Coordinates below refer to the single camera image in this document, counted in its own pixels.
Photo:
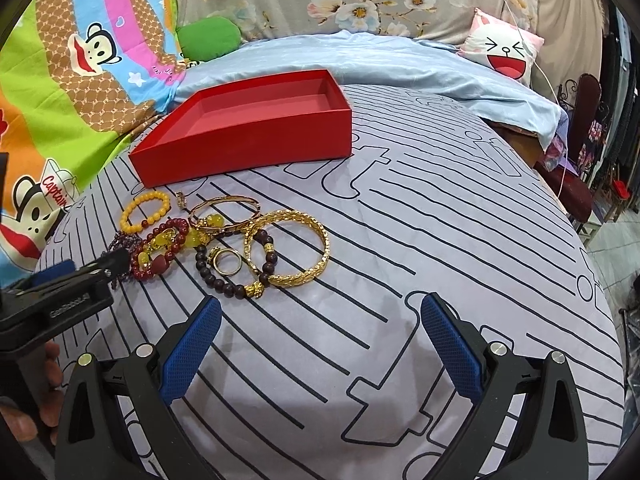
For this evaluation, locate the small gold earring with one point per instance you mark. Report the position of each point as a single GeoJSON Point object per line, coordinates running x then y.
{"type": "Point", "coordinates": [181, 201]}

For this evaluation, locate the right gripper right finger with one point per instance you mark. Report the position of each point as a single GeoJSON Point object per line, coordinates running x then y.
{"type": "Point", "coordinates": [549, 439]}

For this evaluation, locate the person's left hand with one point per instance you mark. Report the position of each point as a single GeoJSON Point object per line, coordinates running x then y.
{"type": "Point", "coordinates": [22, 426]}

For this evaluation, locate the colourful monkey cartoon blanket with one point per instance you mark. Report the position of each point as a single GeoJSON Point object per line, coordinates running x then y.
{"type": "Point", "coordinates": [79, 78]}

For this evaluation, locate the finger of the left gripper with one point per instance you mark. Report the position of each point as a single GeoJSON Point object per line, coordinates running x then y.
{"type": "Point", "coordinates": [45, 276]}
{"type": "Point", "coordinates": [110, 265]}

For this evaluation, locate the dark beaded bow ornament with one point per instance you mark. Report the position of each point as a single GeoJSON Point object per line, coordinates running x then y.
{"type": "Point", "coordinates": [130, 242]}

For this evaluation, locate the light blue pillow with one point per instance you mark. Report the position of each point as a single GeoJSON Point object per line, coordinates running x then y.
{"type": "Point", "coordinates": [363, 58]}

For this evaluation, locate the dark red chair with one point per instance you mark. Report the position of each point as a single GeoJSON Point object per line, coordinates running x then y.
{"type": "Point", "coordinates": [561, 172]}

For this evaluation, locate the pink cartoon face cushion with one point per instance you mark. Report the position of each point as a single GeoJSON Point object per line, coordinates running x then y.
{"type": "Point", "coordinates": [502, 47]}

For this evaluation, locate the wide gold chain bangle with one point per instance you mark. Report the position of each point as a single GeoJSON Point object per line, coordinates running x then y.
{"type": "Point", "coordinates": [304, 276]}

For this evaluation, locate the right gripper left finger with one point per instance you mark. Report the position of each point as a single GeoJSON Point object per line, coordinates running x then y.
{"type": "Point", "coordinates": [93, 438]}

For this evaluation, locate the thin gold bangle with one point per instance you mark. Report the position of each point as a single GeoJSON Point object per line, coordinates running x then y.
{"type": "Point", "coordinates": [224, 215]}

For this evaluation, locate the green cushion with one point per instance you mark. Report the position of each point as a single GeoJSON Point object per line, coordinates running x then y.
{"type": "Point", "coordinates": [208, 38]}

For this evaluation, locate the red cardboard tray box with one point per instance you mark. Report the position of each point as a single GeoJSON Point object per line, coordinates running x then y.
{"type": "Point", "coordinates": [269, 120]}

